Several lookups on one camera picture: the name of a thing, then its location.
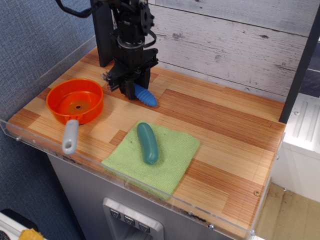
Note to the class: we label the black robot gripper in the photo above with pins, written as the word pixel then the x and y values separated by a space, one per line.
pixel 132 63

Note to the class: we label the blue handled metal fork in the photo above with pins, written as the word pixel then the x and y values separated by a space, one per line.
pixel 142 94

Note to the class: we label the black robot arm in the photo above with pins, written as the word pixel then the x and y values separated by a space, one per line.
pixel 134 20

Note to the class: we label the yellow object at corner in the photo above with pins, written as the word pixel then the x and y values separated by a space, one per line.
pixel 30 234

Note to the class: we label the green toy cucumber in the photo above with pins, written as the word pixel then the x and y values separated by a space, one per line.
pixel 148 143

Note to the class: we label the green cloth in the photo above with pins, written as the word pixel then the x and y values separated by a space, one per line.
pixel 176 150

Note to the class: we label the silver control panel with buttons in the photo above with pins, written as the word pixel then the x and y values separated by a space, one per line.
pixel 126 223

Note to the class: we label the orange toy pan grey handle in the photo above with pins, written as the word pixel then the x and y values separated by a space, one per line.
pixel 75 102

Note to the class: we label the clear acrylic guard rail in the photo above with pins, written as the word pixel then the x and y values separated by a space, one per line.
pixel 229 95

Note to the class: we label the black vertical post right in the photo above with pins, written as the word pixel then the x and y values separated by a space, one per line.
pixel 304 62

